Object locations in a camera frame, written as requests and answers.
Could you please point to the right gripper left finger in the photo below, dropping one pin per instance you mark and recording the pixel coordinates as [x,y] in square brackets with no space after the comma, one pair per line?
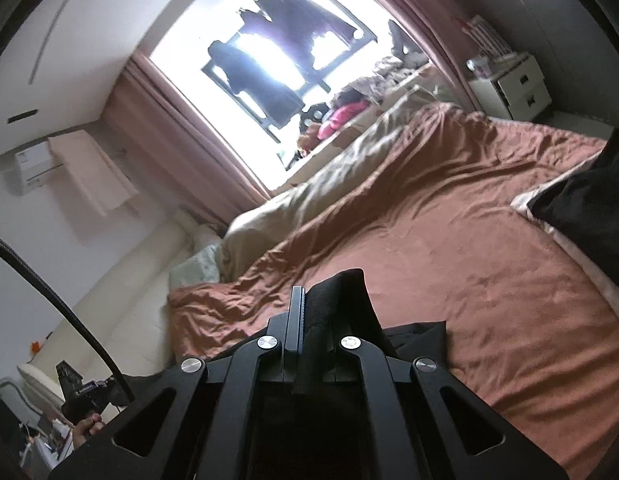
[259,366]

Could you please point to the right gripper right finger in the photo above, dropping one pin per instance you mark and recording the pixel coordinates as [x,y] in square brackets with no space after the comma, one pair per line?
[394,455]

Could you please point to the black garment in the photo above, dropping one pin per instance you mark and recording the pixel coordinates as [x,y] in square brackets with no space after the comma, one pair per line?
[341,306]

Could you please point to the hanging dark clothes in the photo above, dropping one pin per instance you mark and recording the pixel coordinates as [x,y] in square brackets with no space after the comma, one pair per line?
[282,50]

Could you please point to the person left hand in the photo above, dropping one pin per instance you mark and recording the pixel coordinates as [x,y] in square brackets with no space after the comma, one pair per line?
[86,429]

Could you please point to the light green pillow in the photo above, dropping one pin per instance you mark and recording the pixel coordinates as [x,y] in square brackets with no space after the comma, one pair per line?
[200,268]

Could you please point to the beige duvet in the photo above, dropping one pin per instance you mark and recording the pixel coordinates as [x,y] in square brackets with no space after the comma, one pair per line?
[348,158]

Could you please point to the rust brown bed blanket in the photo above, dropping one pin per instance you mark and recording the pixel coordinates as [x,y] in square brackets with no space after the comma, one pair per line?
[435,233]

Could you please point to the white air conditioner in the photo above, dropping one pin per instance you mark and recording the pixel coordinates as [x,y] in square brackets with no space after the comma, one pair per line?
[100,182]

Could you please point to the pink plush toy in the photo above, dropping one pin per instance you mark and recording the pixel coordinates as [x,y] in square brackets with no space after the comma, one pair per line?
[340,118]

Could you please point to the pink curtain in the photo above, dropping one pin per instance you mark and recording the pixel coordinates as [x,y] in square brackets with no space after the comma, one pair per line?
[175,144]

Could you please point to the cream fleece blanket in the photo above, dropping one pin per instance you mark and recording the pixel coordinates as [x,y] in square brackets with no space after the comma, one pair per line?
[522,205]

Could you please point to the black pillow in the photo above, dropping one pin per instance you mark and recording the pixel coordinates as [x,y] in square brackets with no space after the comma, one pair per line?
[585,208]

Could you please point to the white nightstand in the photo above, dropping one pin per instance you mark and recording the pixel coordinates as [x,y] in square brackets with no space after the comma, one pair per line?
[517,91]

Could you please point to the dark wardrobe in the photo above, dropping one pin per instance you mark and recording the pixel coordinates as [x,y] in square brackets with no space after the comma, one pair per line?
[580,63]

